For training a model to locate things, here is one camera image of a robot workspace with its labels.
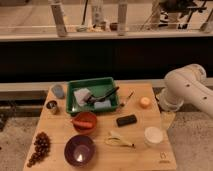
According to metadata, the black handled tool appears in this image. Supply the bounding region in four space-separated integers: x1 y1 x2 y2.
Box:
86 87 118 104

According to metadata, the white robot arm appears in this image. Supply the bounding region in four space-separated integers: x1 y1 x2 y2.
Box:
159 64 213 118

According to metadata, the orange carrot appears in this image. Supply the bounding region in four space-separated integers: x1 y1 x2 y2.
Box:
72 120 93 129

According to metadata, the small brush pen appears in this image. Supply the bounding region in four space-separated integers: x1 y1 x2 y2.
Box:
120 91 134 107

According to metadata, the orange fruit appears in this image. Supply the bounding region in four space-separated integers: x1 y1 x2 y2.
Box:
140 97 151 108

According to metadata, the small metal cup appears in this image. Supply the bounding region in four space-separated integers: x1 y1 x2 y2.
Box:
46 100 59 115

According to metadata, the black rectangular remote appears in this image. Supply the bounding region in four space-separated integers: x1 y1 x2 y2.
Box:
116 115 137 127

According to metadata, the white lidded container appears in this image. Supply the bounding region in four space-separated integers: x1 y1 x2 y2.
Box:
144 127 163 146

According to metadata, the green plastic tray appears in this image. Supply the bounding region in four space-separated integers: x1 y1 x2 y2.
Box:
66 77 119 116

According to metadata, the red bowl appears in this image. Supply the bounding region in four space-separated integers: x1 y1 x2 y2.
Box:
71 112 97 134

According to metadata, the wooden table board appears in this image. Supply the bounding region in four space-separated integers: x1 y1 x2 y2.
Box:
23 83 177 171

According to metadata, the purple bowl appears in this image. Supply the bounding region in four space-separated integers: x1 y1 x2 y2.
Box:
64 135 95 167

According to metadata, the bunch of dark grapes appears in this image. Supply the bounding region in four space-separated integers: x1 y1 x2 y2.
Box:
27 132 50 167

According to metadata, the white towel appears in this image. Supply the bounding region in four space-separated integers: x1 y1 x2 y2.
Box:
74 88 91 106

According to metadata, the light blue sponge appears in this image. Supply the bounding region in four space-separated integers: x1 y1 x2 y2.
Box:
94 100 111 109

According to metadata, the grey blue cup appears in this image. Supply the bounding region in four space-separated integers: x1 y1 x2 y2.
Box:
51 84 64 99

